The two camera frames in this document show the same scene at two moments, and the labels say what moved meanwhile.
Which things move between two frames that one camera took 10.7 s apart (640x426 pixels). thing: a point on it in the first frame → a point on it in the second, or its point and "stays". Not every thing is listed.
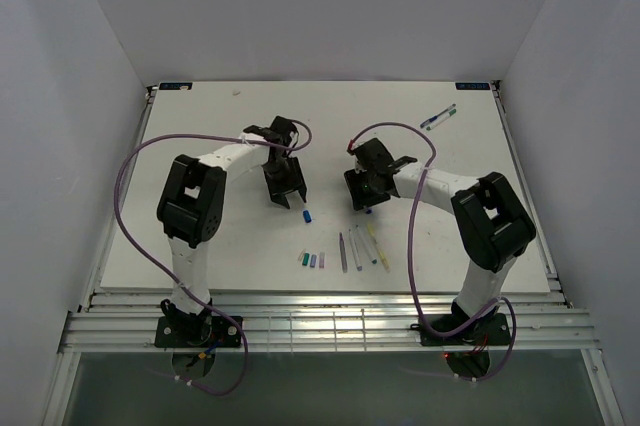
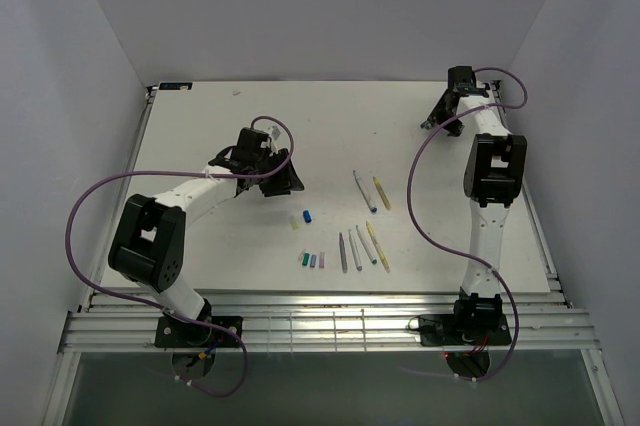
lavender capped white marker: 357,259 stays
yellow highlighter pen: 380,254 stays
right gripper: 360,199 → 439,112
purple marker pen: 342,253 stays
